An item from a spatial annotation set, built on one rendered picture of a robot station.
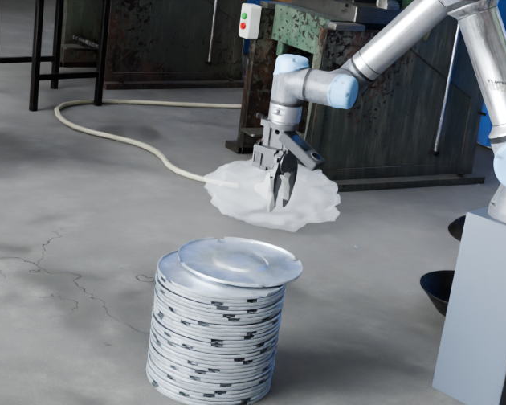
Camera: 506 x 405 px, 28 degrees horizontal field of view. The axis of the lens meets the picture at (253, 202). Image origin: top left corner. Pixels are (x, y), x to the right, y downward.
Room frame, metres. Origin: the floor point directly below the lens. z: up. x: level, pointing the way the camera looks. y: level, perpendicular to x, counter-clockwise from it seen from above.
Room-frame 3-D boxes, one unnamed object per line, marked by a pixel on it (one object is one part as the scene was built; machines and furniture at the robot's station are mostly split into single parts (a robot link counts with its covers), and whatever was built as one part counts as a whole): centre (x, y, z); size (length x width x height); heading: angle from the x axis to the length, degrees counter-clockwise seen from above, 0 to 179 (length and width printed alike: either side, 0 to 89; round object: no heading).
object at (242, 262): (2.17, 0.01, 0.27); 0.29 x 0.29 x 0.01
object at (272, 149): (2.29, -0.04, 0.52); 0.09 x 0.08 x 0.12; 59
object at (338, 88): (2.27, -0.15, 0.68); 0.11 x 0.11 x 0.08; 69
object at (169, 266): (2.11, 0.05, 0.26); 0.29 x 0.29 x 0.01
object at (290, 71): (2.29, -0.05, 0.68); 0.09 x 0.08 x 0.11; 69
